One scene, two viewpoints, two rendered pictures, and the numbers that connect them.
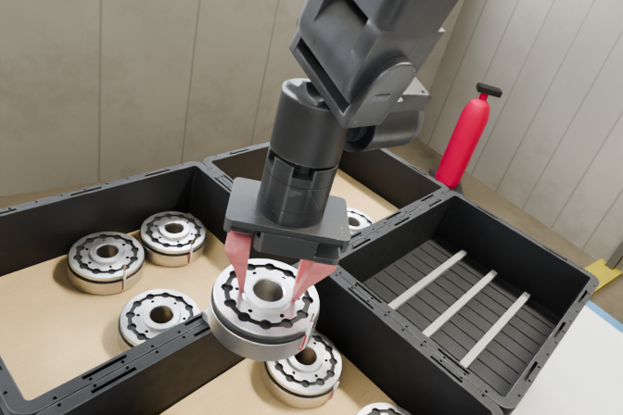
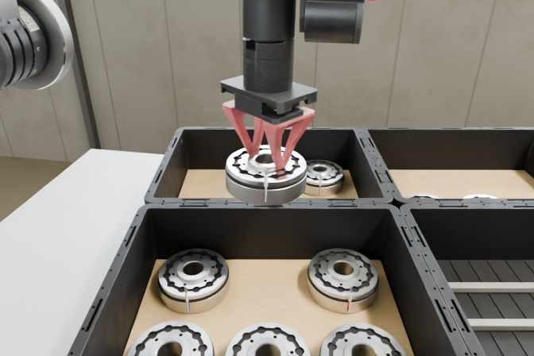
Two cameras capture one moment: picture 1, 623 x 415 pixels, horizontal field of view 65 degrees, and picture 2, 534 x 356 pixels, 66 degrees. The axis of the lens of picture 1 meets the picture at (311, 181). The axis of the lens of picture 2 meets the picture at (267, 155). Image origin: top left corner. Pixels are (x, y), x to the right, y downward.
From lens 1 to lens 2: 38 cm
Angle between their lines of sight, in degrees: 47
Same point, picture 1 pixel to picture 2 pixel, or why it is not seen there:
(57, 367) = not seen: hidden behind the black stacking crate
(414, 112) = (351, 4)
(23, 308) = (211, 186)
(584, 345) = not seen: outside the picture
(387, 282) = (501, 271)
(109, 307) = not seen: hidden behind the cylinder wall
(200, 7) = (485, 52)
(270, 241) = (238, 99)
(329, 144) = (260, 19)
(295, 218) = (251, 83)
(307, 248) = (257, 107)
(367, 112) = not seen: outside the picture
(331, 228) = (277, 96)
